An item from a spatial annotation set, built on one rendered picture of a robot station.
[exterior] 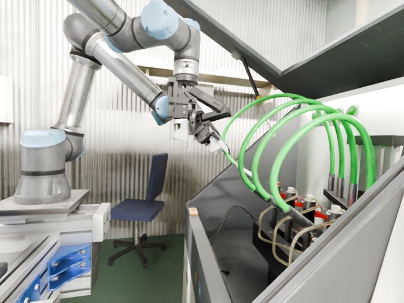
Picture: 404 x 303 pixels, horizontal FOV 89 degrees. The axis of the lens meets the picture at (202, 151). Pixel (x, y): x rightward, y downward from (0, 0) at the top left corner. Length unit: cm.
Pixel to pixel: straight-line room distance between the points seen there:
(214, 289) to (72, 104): 77
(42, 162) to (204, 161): 216
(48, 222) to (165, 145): 196
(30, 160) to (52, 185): 10
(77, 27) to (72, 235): 66
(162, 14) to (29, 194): 63
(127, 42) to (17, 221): 62
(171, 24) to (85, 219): 63
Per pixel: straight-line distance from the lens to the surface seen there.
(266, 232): 70
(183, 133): 59
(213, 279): 53
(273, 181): 42
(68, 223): 81
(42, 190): 81
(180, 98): 59
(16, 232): 87
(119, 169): 266
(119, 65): 78
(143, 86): 76
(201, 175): 274
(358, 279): 44
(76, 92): 93
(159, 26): 54
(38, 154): 80
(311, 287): 40
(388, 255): 45
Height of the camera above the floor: 126
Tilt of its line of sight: 3 degrees down
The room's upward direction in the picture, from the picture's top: 2 degrees clockwise
